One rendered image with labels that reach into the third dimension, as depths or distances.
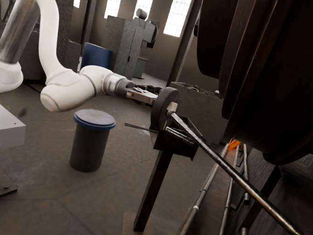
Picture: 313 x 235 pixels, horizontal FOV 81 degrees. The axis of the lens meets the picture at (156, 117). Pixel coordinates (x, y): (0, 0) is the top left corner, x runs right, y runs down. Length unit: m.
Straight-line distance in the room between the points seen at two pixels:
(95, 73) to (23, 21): 0.53
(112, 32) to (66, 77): 3.33
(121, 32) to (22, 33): 2.80
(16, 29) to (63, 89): 0.58
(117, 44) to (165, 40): 8.14
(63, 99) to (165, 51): 11.12
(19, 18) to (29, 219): 1.02
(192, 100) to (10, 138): 2.26
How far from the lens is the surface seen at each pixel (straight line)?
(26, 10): 1.17
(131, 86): 0.72
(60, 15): 3.26
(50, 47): 0.78
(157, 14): 12.56
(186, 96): 2.83
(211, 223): 0.52
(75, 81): 0.71
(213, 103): 2.76
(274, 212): 0.23
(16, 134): 1.17
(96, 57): 3.80
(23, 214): 1.33
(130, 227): 1.30
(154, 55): 11.97
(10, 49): 1.24
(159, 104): 0.58
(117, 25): 3.95
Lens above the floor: 0.97
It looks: 16 degrees down
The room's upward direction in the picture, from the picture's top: 18 degrees clockwise
